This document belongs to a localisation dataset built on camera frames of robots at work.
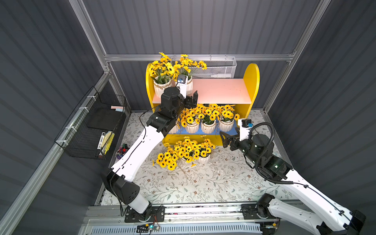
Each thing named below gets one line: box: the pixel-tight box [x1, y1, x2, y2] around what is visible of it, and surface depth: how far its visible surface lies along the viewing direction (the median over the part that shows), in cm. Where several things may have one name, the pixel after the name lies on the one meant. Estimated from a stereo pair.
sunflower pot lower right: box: [219, 104, 241, 133], surface depth 84 cm
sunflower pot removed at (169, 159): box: [152, 147, 179, 171], surface depth 80 cm
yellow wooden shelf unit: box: [145, 63, 261, 147], surface depth 79 cm
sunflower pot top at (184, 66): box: [172, 53, 208, 96], surface depth 68 cm
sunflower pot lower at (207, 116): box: [197, 104, 220, 135], surface depth 84 cm
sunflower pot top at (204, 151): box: [197, 138, 216, 165], surface depth 84 cm
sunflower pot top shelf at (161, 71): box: [147, 51, 175, 97], surface depth 67 cm
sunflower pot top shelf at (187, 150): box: [174, 136, 200, 166], surface depth 84 cm
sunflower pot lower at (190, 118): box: [180, 107, 202, 134], surface depth 84 cm
